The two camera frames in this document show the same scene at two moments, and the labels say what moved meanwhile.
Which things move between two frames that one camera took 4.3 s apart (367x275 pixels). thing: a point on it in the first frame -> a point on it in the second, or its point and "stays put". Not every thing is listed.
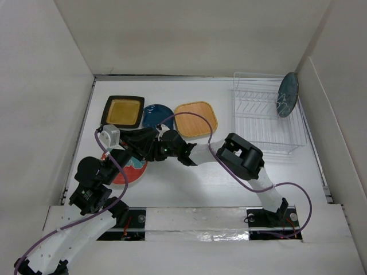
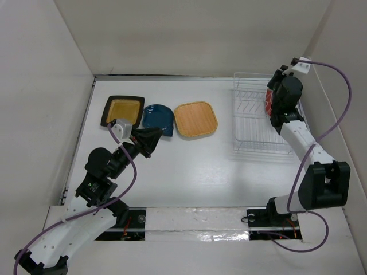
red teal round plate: [134, 168] -> [268, 102]
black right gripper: [154, 154] -> [278, 74]
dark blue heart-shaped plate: [154, 114] stays put
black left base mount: [132, 228] stays put
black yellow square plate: [123, 111] stays put
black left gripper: [138, 140] stays put
